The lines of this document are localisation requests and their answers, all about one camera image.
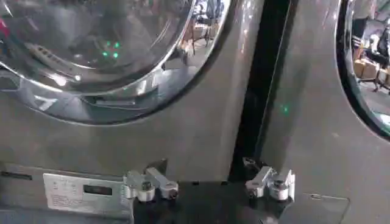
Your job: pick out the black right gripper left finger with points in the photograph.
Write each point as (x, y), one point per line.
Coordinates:
(151, 183)

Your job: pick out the round glass dryer door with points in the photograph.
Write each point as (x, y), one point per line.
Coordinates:
(100, 54)
(365, 61)

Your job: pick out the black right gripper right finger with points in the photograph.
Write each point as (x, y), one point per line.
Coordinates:
(268, 182)

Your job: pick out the grey dryer with label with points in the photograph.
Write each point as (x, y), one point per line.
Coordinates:
(170, 137)

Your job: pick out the white label sticker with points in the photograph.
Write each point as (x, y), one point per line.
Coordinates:
(82, 193)

